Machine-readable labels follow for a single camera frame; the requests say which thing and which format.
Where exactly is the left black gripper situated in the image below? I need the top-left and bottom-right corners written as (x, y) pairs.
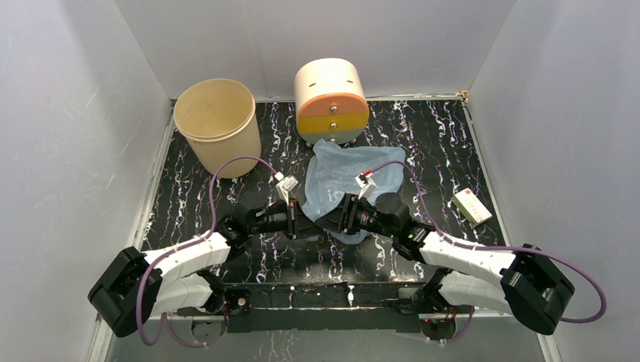
top-left (249, 199), bottom-right (324, 241)

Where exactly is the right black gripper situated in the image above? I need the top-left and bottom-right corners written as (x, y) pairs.
top-left (314, 193), bottom-right (396, 239)

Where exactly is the light blue plastic bag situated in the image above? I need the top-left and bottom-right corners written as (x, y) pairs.
top-left (302, 140), bottom-right (405, 245)

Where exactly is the beige round trash bin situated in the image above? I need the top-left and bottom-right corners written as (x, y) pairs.
top-left (173, 78), bottom-right (262, 179)

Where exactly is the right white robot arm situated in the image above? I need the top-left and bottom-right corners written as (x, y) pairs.
top-left (315, 193), bottom-right (575, 335)

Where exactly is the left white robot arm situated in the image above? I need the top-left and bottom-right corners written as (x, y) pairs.
top-left (88, 198), bottom-right (322, 337)

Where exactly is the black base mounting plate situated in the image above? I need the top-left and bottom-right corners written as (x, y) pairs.
top-left (178, 282), bottom-right (470, 338)

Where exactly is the round cream drawer cabinet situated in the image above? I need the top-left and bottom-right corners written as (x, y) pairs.
top-left (294, 58), bottom-right (369, 145)

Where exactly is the small cream cardboard box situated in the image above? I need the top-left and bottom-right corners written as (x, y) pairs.
top-left (452, 188), bottom-right (493, 227)

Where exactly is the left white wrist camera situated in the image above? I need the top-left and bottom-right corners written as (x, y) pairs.
top-left (275, 172), bottom-right (299, 204)

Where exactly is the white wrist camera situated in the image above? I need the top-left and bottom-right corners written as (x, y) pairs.
top-left (275, 172), bottom-right (299, 204)
top-left (355, 170), bottom-right (377, 199)

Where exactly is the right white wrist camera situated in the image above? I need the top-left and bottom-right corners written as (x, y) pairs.
top-left (355, 170), bottom-right (377, 199)

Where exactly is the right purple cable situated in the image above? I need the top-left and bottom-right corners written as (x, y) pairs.
top-left (362, 160), bottom-right (608, 345)

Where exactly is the purple cable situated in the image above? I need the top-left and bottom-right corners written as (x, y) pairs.
top-left (136, 156), bottom-right (284, 348)
top-left (362, 160), bottom-right (608, 345)

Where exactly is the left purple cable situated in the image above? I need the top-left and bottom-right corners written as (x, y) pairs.
top-left (136, 156), bottom-right (284, 348)

